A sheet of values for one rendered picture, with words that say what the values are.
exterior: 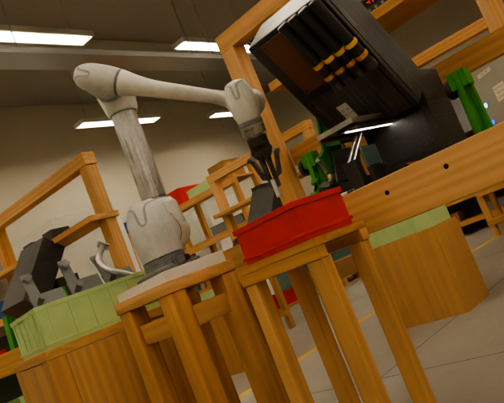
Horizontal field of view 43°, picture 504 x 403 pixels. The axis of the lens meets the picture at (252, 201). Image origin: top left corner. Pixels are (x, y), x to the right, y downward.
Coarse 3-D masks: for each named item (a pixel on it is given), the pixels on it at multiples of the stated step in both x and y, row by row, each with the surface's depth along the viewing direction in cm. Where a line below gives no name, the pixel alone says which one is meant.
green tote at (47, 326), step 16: (144, 272) 270; (96, 288) 257; (112, 288) 261; (128, 288) 264; (48, 304) 245; (64, 304) 249; (80, 304) 252; (96, 304) 255; (112, 304) 259; (16, 320) 264; (32, 320) 247; (48, 320) 244; (64, 320) 247; (80, 320) 250; (96, 320) 253; (112, 320) 256; (16, 336) 272; (32, 336) 253; (48, 336) 242; (64, 336) 245; (80, 336) 248; (32, 352) 257
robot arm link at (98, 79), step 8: (88, 64) 235; (96, 64) 235; (80, 72) 234; (88, 72) 233; (96, 72) 232; (104, 72) 232; (112, 72) 232; (80, 80) 234; (88, 80) 233; (96, 80) 232; (104, 80) 231; (112, 80) 231; (88, 88) 235; (96, 88) 234; (104, 88) 233; (112, 88) 232; (96, 96) 241; (104, 96) 239; (112, 96) 241
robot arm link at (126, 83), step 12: (120, 72) 232; (120, 84) 231; (132, 84) 231; (144, 84) 231; (156, 84) 232; (168, 84) 234; (144, 96) 235; (156, 96) 234; (168, 96) 234; (180, 96) 236; (192, 96) 238; (204, 96) 240; (216, 96) 242; (228, 108) 242; (264, 108) 245
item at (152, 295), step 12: (216, 264) 221; (228, 264) 224; (192, 276) 211; (204, 276) 215; (216, 276) 219; (156, 288) 206; (168, 288) 203; (180, 288) 206; (132, 300) 216; (144, 300) 212; (156, 300) 219; (120, 312) 222
